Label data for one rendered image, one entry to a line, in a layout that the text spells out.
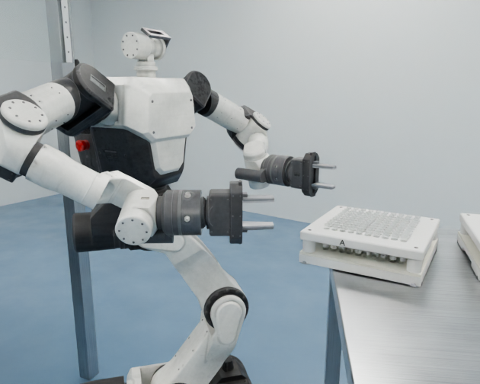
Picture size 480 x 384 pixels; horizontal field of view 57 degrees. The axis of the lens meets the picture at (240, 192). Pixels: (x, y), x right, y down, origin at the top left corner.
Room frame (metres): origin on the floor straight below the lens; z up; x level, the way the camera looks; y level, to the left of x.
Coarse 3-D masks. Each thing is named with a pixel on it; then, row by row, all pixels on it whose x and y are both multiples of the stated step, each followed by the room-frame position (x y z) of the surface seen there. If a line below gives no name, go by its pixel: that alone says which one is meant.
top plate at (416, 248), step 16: (336, 208) 1.07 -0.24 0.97; (352, 208) 1.07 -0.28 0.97; (320, 224) 0.94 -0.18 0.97; (432, 224) 0.94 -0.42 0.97; (320, 240) 0.87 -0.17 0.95; (336, 240) 0.85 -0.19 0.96; (352, 240) 0.83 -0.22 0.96; (368, 240) 0.83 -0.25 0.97; (384, 240) 0.83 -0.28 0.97; (400, 240) 0.83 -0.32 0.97; (416, 240) 0.83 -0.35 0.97; (432, 240) 0.87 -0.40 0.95; (400, 256) 0.79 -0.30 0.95; (416, 256) 0.77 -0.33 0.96
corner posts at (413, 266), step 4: (436, 236) 0.96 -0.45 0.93; (304, 240) 0.89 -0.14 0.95; (304, 244) 0.89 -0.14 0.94; (308, 244) 0.88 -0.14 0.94; (312, 244) 0.88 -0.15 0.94; (304, 248) 0.89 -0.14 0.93; (308, 248) 0.88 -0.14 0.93; (312, 248) 0.88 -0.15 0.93; (308, 252) 0.88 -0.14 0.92; (408, 260) 0.79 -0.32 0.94; (412, 260) 0.78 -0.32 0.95; (408, 264) 0.78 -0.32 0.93; (412, 264) 0.78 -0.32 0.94; (416, 264) 0.78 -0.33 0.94; (420, 264) 0.78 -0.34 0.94; (408, 268) 0.78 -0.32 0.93; (412, 268) 0.78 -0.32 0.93; (416, 268) 0.78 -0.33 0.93; (420, 268) 0.78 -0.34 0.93; (412, 272) 0.78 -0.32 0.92; (416, 272) 0.78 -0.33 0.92; (420, 272) 0.78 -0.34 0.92
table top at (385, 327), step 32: (448, 256) 0.93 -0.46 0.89; (352, 288) 0.77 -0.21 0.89; (384, 288) 0.77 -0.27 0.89; (416, 288) 0.77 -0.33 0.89; (448, 288) 0.77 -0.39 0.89; (352, 320) 0.65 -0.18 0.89; (384, 320) 0.65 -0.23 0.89; (416, 320) 0.65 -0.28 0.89; (448, 320) 0.65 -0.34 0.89; (352, 352) 0.56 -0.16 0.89; (384, 352) 0.56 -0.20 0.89; (416, 352) 0.56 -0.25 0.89; (448, 352) 0.56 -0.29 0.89
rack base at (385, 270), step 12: (300, 252) 0.89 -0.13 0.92; (312, 252) 0.88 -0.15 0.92; (324, 252) 0.88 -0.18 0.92; (336, 252) 0.88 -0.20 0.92; (432, 252) 0.90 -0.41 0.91; (324, 264) 0.86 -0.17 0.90; (336, 264) 0.85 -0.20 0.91; (348, 264) 0.84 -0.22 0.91; (360, 264) 0.82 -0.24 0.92; (372, 264) 0.82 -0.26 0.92; (384, 264) 0.82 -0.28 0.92; (396, 264) 0.82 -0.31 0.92; (372, 276) 0.81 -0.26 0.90; (384, 276) 0.80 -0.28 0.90; (396, 276) 0.79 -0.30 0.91; (408, 276) 0.78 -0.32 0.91; (420, 276) 0.77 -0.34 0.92
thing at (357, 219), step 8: (344, 216) 0.96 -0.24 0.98; (352, 216) 0.96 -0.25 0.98; (360, 216) 0.96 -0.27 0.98; (368, 216) 0.98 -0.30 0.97; (376, 216) 0.97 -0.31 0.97; (384, 216) 0.96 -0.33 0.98; (392, 216) 0.97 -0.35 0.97; (400, 216) 0.97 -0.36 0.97; (408, 216) 0.96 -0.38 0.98; (336, 224) 0.91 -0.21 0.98; (344, 224) 0.91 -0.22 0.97; (352, 224) 0.93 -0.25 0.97; (360, 224) 0.92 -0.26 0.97; (368, 224) 0.91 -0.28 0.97; (376, 224) 0.91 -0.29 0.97; (384, 224) 0.91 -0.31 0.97; (392, 224) 0.91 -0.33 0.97; (400, 224) 0.91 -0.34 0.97; (400, 232) 0.86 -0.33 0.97
